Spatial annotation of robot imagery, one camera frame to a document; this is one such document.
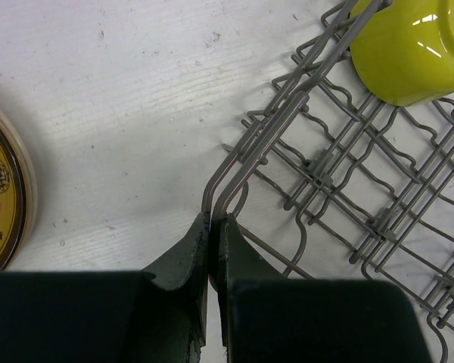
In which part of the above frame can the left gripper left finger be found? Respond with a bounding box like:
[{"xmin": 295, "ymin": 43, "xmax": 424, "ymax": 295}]
[{"xmin": 0, "ymin": 214, "xmax": 209, "ymax": 362}]

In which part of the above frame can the grey wire dish rack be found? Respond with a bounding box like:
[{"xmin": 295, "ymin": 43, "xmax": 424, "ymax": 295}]
[{"xmin": 201, "ymin": 1, "xmax": 454, "ymax": 362}]

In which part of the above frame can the yellow-green bowl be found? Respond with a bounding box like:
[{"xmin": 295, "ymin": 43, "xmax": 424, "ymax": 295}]
[{"xmin": 350, "ymin": 0, "xmax": 454, "ymax": 107}]

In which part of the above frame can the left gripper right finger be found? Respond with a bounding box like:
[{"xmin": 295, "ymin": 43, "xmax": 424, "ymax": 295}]
[{"xmin": 217, "ymin": 216, "xmax": 431, "ymax": 362}]

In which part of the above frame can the yellow patterned plate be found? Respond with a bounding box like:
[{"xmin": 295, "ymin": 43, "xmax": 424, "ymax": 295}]
[{"xmin": 0, "ymin": 126, "xmax": 26, "ymax": 270}]

